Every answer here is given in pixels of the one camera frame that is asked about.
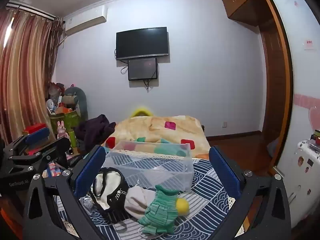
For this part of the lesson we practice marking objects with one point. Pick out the black sparkly cloth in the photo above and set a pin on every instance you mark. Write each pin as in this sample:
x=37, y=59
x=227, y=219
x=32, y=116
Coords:
x=116, y=200

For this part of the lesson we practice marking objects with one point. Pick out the striped red curtain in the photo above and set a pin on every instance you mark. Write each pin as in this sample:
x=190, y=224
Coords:
x=25, y=80

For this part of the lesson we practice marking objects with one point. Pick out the dark purple clothes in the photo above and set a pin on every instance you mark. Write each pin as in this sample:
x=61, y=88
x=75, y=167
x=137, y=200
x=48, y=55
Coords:
x=93, y=130

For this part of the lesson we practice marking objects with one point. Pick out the grey plush toy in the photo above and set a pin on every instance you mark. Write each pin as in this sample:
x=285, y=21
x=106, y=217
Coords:
x=80, y=100

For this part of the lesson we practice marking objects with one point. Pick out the pink rabbit toy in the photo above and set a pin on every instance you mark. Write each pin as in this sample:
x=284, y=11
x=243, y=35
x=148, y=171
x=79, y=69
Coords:
x=62, y=131

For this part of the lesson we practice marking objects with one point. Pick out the green storage box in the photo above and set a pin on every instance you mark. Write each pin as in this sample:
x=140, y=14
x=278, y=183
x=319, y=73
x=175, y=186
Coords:
x=66, y=121

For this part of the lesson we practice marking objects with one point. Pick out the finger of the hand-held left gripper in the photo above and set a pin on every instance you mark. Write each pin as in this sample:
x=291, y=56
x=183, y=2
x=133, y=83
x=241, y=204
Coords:
x=58, y=146
x=37, y=135

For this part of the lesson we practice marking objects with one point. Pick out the white sliding wardrobe door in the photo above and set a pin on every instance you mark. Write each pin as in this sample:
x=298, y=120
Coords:
x=305, y=80

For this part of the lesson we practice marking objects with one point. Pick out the wooden upper cabinet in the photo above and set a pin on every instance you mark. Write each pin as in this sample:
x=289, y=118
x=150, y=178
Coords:
x=240, y=2

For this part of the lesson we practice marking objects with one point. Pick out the orange printed blanket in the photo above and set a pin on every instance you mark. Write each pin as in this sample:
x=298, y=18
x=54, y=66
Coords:
x=150, y=127

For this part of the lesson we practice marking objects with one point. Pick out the striped colourful packet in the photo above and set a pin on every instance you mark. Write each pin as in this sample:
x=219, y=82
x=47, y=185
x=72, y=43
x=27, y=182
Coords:
x=54, y=170

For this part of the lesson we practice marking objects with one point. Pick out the white cabinet with stickers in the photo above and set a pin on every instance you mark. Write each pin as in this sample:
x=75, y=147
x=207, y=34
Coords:
x=302, y=175

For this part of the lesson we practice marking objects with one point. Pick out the blue wave-patterned cloth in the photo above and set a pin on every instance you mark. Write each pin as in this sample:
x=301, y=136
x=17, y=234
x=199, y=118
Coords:
x=207, y=200

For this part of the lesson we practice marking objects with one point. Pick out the brown wooden door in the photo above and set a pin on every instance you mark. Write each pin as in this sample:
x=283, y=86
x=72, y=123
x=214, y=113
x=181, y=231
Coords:
x=272, y=80

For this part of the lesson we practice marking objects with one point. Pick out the white air conditioner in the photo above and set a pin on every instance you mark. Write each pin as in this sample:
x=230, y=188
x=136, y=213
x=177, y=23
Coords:
x=86, y=21

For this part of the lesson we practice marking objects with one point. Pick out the small black wall monitor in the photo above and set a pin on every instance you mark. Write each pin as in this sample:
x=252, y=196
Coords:
x=142, y=68

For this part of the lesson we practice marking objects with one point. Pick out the clear plastic wrapper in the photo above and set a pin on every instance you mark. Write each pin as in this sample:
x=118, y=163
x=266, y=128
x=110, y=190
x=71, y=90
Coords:
x=87, y=203

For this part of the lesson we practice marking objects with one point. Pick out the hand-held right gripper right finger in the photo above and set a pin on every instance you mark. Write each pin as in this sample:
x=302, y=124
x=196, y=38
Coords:
x=226, y=175

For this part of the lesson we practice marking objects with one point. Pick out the white round fan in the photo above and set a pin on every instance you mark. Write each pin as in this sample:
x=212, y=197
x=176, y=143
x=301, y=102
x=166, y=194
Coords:
x=50, y=105

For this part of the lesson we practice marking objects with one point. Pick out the black wall television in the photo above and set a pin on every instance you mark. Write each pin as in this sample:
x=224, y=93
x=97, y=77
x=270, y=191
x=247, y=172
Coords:
x=142, y=42

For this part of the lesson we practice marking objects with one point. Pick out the red box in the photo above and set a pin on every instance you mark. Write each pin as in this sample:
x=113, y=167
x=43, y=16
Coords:
x=33, y=127

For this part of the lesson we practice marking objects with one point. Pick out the yellow hoop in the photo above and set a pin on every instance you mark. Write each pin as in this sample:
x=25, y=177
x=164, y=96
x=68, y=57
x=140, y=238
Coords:
x=141, y=110

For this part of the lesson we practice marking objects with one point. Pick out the green cylinder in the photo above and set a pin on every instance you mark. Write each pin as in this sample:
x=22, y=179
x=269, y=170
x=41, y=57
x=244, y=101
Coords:
x=72, y=138

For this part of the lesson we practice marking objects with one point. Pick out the pink white door label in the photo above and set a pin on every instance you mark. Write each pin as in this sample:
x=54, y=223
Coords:
x=309, y=44

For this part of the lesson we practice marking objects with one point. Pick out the clear plastic box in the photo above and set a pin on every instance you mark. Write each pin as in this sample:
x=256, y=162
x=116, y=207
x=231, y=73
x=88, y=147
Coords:
x=150, y=170

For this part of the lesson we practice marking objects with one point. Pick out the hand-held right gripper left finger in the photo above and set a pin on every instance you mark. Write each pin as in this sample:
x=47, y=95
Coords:
x=88, y=175

